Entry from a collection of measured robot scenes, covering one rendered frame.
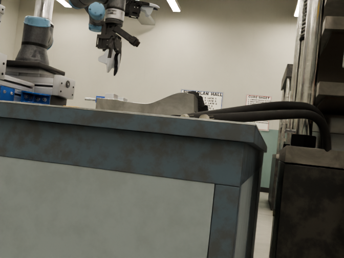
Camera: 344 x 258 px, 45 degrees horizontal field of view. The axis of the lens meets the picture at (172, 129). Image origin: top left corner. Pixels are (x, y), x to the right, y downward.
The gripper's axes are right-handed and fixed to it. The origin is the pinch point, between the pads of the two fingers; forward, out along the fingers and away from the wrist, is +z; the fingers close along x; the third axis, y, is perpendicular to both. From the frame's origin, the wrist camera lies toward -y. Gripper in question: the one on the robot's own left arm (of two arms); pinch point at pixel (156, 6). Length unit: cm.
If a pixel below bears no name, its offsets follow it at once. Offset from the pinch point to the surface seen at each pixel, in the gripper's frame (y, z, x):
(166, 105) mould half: 48, 0, 72
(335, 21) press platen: 8, 59, 75
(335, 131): 50, 83, 51
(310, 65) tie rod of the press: 26, 50, 80
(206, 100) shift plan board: 53, 199, -632
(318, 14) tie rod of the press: 7, 51, 77
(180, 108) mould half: 48, 5, 75
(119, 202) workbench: 67, -17, 134
